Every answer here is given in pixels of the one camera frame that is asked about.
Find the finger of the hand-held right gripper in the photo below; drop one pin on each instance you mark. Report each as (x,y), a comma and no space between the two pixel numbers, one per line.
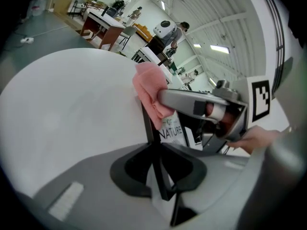
(177,99)

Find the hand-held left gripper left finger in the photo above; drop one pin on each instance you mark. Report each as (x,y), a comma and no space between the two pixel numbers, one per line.
(96,176)

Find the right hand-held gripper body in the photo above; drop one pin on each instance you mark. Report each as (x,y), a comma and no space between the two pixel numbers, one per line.
(242,97)

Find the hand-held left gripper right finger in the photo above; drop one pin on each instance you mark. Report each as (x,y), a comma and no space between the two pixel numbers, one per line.
(216,176)

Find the pink cloth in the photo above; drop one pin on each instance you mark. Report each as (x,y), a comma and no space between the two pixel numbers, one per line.
(148,85)

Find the black picture frame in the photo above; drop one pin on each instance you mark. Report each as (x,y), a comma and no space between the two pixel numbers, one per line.
(159,174)

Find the person's right forearm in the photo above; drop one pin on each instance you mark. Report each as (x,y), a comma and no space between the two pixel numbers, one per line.
(278,176)

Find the person's right hand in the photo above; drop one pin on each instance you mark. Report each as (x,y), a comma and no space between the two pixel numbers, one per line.
(254,138)

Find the ceiling light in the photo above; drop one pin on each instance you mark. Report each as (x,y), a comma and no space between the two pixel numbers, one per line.
(220,49)
(163,5)
(197,45)
(212,81)

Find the white table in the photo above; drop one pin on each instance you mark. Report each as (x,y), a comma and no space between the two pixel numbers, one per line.
(153,56)

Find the person's gray shirt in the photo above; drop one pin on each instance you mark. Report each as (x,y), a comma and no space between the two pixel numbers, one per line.
(295,85)

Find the dark brown cabinet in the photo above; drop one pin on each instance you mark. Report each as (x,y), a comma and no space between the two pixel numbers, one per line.
(157,44)

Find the yellow bench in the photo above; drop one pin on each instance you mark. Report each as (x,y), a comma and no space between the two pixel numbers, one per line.
(142,31)

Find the gray chair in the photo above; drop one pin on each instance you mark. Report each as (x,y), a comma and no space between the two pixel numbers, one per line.
(129,31)

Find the brown desk with white top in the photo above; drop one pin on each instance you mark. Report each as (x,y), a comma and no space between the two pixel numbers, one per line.
(108,24)

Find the black metal chair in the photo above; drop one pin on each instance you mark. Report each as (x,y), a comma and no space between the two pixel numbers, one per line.
(78,7)

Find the white rag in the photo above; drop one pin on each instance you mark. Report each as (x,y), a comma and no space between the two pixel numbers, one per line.
(27,40)

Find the white plastic bag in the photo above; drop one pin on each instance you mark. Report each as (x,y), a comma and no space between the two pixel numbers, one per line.
(37,7)

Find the black window frame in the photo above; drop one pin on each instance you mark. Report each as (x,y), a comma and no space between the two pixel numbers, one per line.
(279,32)

